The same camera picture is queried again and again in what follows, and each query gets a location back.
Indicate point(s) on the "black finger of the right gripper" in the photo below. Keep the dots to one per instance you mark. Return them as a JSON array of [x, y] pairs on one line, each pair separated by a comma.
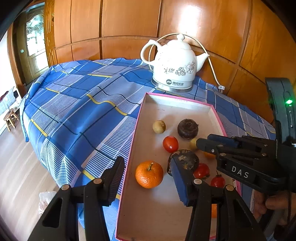
[[206, 145], [222, 140]]

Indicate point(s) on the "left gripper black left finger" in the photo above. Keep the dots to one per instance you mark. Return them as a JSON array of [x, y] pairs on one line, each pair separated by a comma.
[[60, 219]]

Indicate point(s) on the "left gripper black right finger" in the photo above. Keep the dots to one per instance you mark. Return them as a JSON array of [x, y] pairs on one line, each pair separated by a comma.
[[234, 219]]

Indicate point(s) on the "yellow-green small fruit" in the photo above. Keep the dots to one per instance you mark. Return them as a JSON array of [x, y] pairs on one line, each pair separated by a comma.
[[193, 145], [159, 126]]

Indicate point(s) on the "dark brown mangosteen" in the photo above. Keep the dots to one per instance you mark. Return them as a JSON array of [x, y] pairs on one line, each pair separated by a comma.
[[187, 158], [187, 128]]

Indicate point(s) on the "large orange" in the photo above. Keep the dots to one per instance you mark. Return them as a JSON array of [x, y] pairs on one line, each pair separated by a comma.
[[214, 211]]

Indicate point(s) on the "red tomato with stem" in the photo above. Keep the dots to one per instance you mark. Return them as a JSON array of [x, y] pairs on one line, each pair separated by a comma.
[[218, 181]]

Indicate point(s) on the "orange mandarin with stem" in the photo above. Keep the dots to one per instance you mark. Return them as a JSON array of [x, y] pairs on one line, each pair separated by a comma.
[[149, 174]]

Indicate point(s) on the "right hand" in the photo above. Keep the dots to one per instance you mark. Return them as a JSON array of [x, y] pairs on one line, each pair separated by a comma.
[[279, 201]]

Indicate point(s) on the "white plastic bag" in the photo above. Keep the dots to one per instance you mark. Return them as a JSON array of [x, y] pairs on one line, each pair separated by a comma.
[[44, 199]]

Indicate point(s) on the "pink white shallow box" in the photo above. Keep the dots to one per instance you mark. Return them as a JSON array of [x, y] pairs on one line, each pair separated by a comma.
[[158, 213]]

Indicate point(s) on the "white ceramic electric kettle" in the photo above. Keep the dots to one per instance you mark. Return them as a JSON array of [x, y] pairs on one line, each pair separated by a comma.
[[175, 65]]

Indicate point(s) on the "wooden wardrobe panels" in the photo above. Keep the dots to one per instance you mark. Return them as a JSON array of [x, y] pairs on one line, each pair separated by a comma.
[[246, 40]]

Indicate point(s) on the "blue plaid tablecloth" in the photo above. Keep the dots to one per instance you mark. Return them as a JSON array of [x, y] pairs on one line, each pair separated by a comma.
[[80, 116]]

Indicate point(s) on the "small wooden stool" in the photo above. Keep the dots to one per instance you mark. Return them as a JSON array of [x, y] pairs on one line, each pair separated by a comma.
[[10, 119]]

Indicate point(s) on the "white low bed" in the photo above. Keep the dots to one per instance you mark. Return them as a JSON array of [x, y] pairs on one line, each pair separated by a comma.
[[11, 100]]

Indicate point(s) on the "wooden door with glass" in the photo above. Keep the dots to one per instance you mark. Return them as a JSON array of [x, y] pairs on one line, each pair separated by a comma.
[[29, 44]]

